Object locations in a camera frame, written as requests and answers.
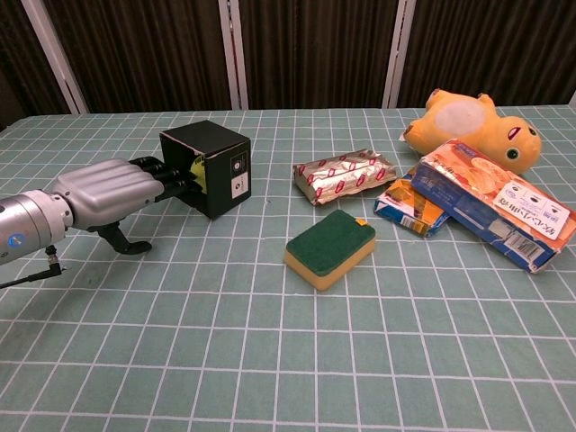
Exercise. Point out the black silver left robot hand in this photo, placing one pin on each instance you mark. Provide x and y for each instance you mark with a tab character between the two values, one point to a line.
108	191

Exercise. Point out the yellow tennis ball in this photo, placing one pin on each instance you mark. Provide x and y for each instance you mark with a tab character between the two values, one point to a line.
199	167

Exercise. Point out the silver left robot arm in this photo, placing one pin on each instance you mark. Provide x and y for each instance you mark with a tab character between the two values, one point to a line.
27	225

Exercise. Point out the black cardboard box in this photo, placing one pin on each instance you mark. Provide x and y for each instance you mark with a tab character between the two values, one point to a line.
225	180

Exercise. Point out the green gridded cutting mat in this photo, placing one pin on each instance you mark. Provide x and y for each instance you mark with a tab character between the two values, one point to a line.
270	351

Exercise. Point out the large orange cracker box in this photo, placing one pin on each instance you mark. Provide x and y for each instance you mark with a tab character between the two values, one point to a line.
472	189

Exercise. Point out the green yellow sponge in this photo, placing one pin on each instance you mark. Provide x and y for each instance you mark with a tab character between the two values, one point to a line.
328	243

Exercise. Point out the silver foil snack packet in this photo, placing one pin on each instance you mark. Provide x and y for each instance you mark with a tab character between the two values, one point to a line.
342	177

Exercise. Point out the small orange blue carton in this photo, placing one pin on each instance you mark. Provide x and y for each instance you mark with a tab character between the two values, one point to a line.
407	204

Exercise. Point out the yellow plush toy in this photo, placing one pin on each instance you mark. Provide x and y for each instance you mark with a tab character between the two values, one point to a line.
459	121

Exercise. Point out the white frame post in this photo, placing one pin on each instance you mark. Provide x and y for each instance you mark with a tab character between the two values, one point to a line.
398	54
233	54
54	56

